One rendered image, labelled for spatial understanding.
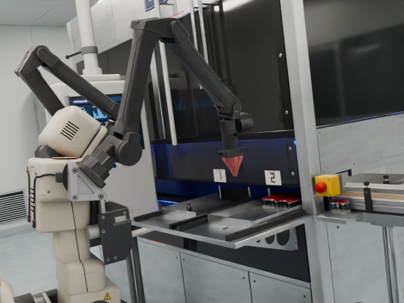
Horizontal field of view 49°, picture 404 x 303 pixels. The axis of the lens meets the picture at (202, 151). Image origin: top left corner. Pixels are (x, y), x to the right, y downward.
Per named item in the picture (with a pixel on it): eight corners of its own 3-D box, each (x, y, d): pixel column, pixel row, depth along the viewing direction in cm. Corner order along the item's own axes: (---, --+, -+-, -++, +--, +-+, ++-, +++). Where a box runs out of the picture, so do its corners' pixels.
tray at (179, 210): (218, 199, 226) (217, 192, 225) (254, 202, 205) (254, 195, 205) (162, 214, 205) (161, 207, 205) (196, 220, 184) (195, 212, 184)
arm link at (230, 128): (216, 119, 159) (226, 118, 154) (229, 116, 163) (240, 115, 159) (218, 137, 159) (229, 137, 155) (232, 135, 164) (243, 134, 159)
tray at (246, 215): (266, 204, 199) (265, 196, 199) (313, 209, 179) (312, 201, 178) (208, 223, 178) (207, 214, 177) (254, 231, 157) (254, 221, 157)
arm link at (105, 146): (92, 151, 129) (101, 156, 125) (116, 127, 132) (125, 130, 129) (110, 171, 135) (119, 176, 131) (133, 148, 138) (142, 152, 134)
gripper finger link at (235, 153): (246, 175, 159) (242, 149, 158) (231, 179, 155) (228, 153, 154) (233, 174, 164) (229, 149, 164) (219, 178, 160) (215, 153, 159)
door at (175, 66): (167, 138, 243) (153, 30, 238) (222, 134, 206) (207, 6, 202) (166, 138, 242) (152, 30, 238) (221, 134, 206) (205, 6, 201)
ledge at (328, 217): (338, 212, 176) (338, 207, 176) (368, 215, 166) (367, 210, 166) (317, 220, 168) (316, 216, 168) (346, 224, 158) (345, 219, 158)
